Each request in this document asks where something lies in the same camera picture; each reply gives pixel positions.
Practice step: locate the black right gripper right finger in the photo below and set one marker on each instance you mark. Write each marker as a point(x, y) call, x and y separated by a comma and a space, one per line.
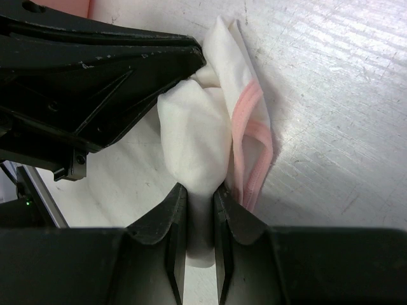
point(261, 264)

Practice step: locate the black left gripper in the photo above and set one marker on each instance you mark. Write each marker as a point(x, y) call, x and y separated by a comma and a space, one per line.
point(55, 107)

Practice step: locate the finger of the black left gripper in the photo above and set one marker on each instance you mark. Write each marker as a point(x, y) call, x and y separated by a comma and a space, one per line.
point(38, 37)

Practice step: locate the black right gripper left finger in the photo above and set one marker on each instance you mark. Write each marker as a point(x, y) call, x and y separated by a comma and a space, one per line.
point(143, 263)

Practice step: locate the white underwear with pink trim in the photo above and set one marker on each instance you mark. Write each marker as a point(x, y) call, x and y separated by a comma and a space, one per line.
point(215, 129)

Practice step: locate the pink plastic organizer tray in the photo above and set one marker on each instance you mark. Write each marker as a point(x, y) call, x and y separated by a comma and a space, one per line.
point(79, 8)

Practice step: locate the aluminium frame rail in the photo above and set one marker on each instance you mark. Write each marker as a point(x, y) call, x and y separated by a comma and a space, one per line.
point(33, 189)

